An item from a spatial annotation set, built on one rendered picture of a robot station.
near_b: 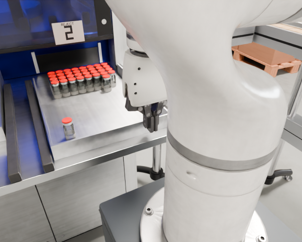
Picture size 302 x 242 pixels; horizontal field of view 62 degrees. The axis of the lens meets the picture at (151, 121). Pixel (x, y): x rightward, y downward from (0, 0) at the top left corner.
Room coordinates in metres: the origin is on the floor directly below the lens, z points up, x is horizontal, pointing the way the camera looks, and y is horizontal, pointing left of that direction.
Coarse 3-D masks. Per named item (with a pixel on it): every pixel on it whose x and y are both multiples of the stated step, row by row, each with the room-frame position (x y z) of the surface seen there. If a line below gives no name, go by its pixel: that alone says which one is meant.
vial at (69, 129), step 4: (64, 124) 0.43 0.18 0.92; (68, 124) 0.43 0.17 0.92; (72, 124) 0.44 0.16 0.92; (64, 128) 0.43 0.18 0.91; (68, 128) 0.43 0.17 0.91; (72, 128) 0.43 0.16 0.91; (64, 132) 0.43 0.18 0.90; (68, 132) 0.42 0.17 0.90; (72, 132) 0.43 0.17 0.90; (68, 136) 0.42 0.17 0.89; (72, 136) 0.43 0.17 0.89
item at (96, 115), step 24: (120, 72) 0.76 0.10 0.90; (48, 96) 0.62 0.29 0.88; (72, 96) 0.62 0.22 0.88; (96, 96) 0.62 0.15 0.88; (120, 96) 0.62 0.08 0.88; (48, 120) 0.50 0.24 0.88; (72, 120) 0.50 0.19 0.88; (96, 120) 0.50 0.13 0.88; (120, 120) 0.50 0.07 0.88; (72, 144) 0.38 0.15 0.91; (96, 144) 0.40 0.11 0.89
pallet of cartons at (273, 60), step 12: (240, 48) 3.20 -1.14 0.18; (252, 48) 3.02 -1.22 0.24; (264, 48) 2.86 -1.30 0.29; (240, 60) 3.19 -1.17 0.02; (264, 60) 2.82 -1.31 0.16; (276, 60) 2.75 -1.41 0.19; (288, 60) 2.83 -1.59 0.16; (300, 60) 2.93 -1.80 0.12; (276, 72) 2.72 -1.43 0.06; (288, 72) 2.86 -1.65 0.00
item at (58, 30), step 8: (56, 24) 0.74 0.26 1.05; (64, 24) 0.75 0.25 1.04; (72, 24) 0.76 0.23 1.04; (80, 24) 0.77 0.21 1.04; (56, 32) 0.74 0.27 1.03; (64, 32) 0.75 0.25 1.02; (80, 32) 0.77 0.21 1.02; (56, 40) 0.74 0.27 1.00; (64, 40) 0.75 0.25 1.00; (72, 40) 0.76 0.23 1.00; (80, 40) 0.77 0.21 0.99
